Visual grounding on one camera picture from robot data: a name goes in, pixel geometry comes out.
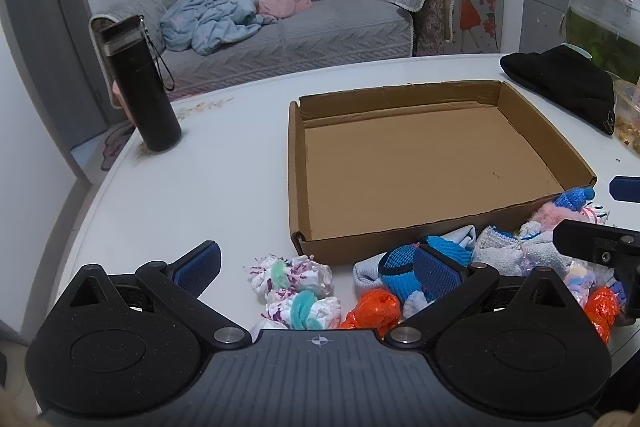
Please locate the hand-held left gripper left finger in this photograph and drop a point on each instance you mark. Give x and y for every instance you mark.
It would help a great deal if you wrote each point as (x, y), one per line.
(200, 264)

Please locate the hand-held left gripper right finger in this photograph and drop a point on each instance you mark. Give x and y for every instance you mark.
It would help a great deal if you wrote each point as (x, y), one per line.
(435, 274)

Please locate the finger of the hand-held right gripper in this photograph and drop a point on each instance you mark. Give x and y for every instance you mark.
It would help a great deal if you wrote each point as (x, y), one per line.
(590, 239)
(627, 189)

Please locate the white patterned bundle pink tie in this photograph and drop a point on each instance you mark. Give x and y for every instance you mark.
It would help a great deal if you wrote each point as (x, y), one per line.
(596, 214)

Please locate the blue sock bundle dark trim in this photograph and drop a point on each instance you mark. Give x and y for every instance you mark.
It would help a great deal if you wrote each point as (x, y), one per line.
(395, 282)

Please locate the pink fluffy pompom blue hat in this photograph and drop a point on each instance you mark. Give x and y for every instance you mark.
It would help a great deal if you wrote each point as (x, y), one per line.
(575, 199)

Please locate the orange plastic bundle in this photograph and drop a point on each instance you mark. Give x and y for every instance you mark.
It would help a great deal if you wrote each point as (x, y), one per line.
(372, 309)
(600, 307)

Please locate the grey sock bundle blue trim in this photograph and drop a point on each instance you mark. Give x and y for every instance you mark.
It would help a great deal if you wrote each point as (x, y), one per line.
(500, 249)

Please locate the light blue sock bundle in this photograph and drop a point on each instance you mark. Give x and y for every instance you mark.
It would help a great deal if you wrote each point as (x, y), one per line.
(365, 274)

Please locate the white purple bundle teal tie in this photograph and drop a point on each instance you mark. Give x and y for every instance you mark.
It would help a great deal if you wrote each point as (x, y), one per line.
(310, 274)
(325, 309)

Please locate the shallow cardboard box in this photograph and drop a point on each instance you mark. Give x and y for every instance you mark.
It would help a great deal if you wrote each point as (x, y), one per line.
(425, 157)

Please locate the clear plastic snack container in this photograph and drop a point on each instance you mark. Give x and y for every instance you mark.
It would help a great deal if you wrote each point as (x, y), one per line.
(629, 117)

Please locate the black knit hat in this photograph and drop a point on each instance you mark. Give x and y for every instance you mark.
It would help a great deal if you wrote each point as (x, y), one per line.
(560, 82)

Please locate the teal plastic lid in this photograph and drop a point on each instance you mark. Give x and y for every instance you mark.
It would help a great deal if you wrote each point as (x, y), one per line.
(577, 50)

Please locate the glass fish bowl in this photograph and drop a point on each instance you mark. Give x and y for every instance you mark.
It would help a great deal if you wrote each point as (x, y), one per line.
(600, 32)

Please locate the black thermos bottle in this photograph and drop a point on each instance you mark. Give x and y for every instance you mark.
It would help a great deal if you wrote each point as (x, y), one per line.
(140, 97)

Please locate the grey cabinet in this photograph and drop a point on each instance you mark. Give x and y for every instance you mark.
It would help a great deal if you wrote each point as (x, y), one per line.
(542, 12)

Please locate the light blue pink blanket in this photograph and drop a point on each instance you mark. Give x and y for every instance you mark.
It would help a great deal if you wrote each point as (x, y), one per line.
(210, 7)

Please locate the grey quilted sofa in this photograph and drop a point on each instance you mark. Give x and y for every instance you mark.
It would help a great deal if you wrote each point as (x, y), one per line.
(325, 32)

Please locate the grey door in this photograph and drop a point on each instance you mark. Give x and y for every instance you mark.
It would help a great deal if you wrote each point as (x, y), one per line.
(40, 32)

